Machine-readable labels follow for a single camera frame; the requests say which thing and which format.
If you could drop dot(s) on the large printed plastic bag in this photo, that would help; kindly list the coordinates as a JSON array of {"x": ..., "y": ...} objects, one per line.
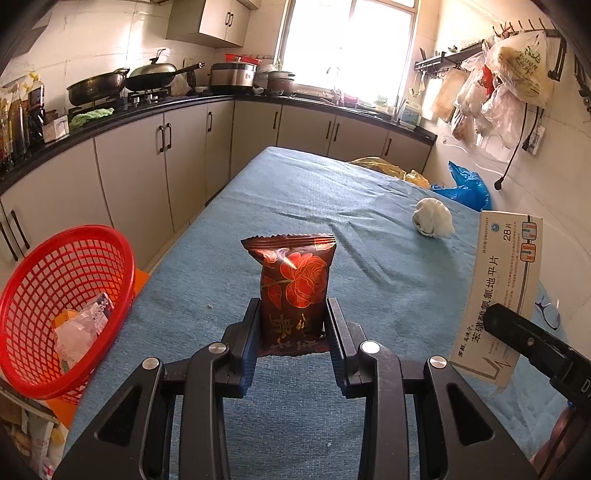
[{"x": 519, "y": 69}]

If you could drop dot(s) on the person's right forearm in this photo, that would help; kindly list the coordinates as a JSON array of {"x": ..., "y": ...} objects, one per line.
[{"x": 558, "y": 438}]

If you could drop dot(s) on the white red plastic bag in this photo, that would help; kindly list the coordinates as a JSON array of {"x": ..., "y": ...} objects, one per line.
[{"x": 473, "y": 90}]

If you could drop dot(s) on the red plastic basket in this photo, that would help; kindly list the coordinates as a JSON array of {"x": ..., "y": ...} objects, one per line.
[{"x": 27, "y": 286}]

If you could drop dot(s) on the white wall socket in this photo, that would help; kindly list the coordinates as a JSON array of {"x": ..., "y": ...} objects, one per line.
[{"x": 535, "y": 138}]

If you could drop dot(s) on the kitchen window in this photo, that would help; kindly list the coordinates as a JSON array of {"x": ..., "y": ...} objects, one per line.
[{"x": 346, "y": 46}]

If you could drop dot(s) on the orange plastic stool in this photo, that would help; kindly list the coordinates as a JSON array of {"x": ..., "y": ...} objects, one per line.
[{"x": 138, "y": 281}]

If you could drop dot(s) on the small dark packet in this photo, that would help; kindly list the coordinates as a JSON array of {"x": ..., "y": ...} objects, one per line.
[{"x": 101, "y": 307}]

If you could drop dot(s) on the row of sauce bottles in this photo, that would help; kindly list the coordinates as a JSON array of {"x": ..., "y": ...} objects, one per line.
[{"x": 21, "y": 124}]

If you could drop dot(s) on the white medicine box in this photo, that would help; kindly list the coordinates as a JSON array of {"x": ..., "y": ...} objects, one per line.
[{"x": 503, "y": 286}]

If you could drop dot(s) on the brown red snack packet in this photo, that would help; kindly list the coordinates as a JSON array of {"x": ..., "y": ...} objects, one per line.
[{"x": 295, "y": 281}]

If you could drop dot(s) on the beige hanging bag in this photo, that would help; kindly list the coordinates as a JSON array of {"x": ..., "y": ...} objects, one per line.
[{"x": 445, "y": 94}]

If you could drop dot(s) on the beige base cabinet run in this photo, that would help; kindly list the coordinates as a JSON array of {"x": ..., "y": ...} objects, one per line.
[{"x": 138, "y": 166}]

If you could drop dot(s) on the wok with steel lid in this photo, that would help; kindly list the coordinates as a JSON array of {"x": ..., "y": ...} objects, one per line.
[{"x": 152, "y": 74}]

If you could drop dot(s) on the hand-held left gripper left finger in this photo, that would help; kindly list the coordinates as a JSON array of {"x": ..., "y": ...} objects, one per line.
[{"x": 249, "y": 341}]

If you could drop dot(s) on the white green container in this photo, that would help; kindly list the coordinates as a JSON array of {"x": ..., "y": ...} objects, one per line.
[{"x": 410, "y": 114}]

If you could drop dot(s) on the green cloth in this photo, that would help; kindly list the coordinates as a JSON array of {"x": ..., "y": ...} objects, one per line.
[{"x": 92, "y": 117}]

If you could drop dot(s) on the steel pressure cooker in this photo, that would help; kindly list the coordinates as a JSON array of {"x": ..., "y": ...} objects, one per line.
[{"x": 231, "y": 76}]

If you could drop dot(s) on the black kitchen countertop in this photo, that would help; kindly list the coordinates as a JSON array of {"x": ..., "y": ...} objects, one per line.
[{"x": 184, "y": 104}]

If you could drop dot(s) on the clear plastic wrapper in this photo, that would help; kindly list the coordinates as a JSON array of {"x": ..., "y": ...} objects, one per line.
[{"x": 76, "y": 334}]

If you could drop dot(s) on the small white box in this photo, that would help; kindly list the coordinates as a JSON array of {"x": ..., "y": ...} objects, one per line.
[{"x": 56, "y": 129}]

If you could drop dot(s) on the black wall hook rack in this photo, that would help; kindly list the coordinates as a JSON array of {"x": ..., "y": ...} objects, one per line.
[{"x": 443, "y": 60}]

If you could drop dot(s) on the yellow plastic bag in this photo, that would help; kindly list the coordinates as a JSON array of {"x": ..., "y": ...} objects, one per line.
[{"x": 383, "y": 168}]

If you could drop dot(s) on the red lid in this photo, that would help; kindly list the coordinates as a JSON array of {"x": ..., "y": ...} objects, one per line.
[{"x": 242, "y": 58}]

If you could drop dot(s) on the clear plastic bag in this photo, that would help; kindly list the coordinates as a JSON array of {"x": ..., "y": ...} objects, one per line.
[{"x": 501, "y": 117}]

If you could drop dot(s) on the small beige wall cabinet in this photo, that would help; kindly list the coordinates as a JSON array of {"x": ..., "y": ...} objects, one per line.
[{"x": 207, "y": 21}]

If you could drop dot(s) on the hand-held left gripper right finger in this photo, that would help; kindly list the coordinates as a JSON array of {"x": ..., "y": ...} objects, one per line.
[{"x": 339, "y": 350}]

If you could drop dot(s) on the black open wok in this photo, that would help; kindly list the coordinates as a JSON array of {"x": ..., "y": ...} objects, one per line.
[{"x": 97, "y": 85}]

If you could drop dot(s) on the blue plastic bag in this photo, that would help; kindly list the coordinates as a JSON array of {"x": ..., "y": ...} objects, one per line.
[{"x": 466, "y": 184}]

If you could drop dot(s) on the eyeglasses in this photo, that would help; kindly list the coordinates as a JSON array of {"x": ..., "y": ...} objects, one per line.
[{"x": 549, "y": 314}]

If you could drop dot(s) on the pile of packets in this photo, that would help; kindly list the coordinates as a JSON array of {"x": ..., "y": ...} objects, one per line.
[{"x": 27, "y": 434}]

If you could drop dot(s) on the orange packet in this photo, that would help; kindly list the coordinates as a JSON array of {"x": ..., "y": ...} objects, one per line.
[{"x": 64, "y": 318}]

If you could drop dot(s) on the gas stove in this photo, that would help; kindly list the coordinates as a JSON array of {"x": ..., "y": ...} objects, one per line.
[{"x": 147, "y": 98}]

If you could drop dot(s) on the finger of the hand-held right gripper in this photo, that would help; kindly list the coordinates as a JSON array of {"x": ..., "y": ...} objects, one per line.
[{"x": 521, "y": 332}]

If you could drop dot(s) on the dark cooking pot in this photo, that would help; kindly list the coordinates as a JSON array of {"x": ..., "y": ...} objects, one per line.
[{"x": 280, "y": 83}]

